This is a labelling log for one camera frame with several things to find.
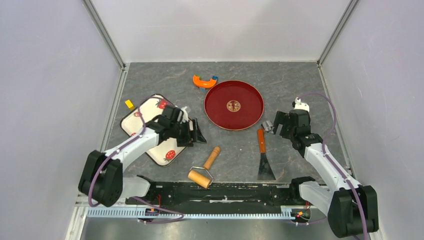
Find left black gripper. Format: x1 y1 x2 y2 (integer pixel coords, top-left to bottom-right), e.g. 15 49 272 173
170 118 207 148

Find wooden dough roller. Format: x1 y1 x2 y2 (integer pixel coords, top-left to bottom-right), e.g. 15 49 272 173
187 146 221 189

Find strawberry pattern tray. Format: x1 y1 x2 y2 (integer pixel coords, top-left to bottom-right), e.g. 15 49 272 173
120 94 186 167

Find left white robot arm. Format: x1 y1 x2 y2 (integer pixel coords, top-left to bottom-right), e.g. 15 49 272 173
78 105 207 207

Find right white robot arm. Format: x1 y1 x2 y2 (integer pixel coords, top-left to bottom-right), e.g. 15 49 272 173
272 109 379 238

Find small metal cup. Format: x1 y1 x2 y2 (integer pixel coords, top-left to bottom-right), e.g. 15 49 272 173
261 120 274 133

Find red round plate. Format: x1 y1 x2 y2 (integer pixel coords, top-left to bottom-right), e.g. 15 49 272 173
203 80 265 131

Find orange U-shaped toy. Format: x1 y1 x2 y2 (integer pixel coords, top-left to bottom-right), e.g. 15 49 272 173
192 75 219 91

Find yellow block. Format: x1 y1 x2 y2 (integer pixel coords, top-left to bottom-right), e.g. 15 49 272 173
124 99 136 111

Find orange handled scraper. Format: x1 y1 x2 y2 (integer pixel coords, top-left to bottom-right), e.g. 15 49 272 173
257 128 276 181

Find white toothed cable strip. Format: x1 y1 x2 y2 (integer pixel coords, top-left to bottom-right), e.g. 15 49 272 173
87 206 295 220

